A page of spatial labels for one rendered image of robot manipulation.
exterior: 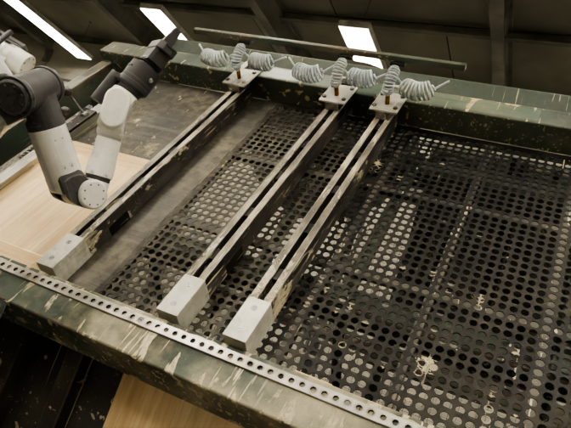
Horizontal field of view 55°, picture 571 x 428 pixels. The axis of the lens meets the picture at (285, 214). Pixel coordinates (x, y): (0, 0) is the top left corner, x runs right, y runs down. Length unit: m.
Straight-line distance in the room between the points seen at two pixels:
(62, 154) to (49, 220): 0.44
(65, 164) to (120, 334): 0.44
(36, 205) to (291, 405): 1.12
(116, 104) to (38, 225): 0.53
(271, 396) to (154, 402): 0.47
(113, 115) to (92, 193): 0.21
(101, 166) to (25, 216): 0.47
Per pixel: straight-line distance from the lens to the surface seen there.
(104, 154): 1.52
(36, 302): 1.55
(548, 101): 2.48
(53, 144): 1.44
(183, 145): 1.91
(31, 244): 1.79
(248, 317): 1.31
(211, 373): 1.26
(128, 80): 1.54
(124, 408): 1.64
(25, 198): 1.99
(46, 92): 1.43
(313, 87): 2.12
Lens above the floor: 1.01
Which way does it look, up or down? 10 degrees up
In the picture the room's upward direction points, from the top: 20 degrees clockwise
